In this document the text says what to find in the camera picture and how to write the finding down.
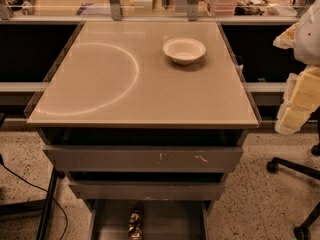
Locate grey bottom drawer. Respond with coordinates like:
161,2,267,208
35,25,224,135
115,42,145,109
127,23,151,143
86,200,209,240

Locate black office chair base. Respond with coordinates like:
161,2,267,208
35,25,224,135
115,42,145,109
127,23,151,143
266,122,320,240

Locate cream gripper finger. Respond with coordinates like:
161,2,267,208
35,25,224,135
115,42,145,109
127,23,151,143
275,104,310,135
273,23,298,49

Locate black floor cable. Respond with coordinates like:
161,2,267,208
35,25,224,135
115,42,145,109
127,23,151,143
0,153,69,240

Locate grey drawer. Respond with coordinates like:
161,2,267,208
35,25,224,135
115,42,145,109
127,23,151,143
44,145,243,173
86,200,209,240
69,181,224,201

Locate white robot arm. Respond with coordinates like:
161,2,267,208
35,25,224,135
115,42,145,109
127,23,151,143
273,0,320,135

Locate grey top drawer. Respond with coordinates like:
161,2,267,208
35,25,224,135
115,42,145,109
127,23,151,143
44,145,243,173

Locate grey middle drawer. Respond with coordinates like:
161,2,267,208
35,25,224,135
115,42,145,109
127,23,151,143
69,181,224,201

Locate right metal bracket post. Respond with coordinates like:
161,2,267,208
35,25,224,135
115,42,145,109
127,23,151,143
187,0,199,21

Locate black metal stand leg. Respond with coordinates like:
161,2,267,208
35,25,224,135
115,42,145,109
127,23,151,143
36,168,57,240

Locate grey drawer cabinet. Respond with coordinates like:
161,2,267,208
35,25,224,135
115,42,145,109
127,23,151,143
23,19,263,240

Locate left metal bracket post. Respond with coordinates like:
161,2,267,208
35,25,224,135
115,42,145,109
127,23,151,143
109,0,122,21

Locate orange soda can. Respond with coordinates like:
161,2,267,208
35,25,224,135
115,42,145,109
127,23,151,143
128,211,143,240

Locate metal bracket post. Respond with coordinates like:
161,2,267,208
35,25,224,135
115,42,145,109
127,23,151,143
187,0,199,21
109,0,122,21

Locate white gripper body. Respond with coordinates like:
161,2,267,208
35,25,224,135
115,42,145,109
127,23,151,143
288,66,320,113

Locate white paper bowl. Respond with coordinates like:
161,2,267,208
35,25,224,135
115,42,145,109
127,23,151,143
162,38,206,66

